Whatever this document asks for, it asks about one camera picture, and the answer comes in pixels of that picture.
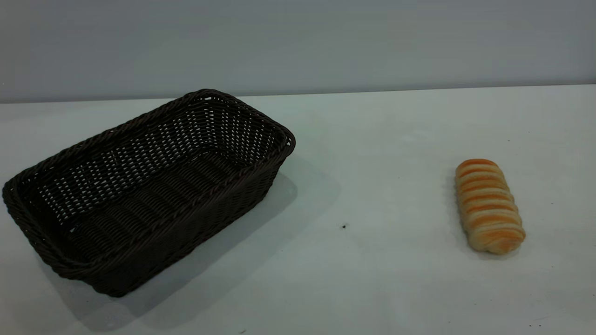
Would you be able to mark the striped golden bread roll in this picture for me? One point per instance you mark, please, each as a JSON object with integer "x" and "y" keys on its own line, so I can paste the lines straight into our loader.
{"x": 489, "y": 207}

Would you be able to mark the dark brown wicker basket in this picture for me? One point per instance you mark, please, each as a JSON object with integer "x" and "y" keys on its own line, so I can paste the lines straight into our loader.
{"x": 139, "y": 218}

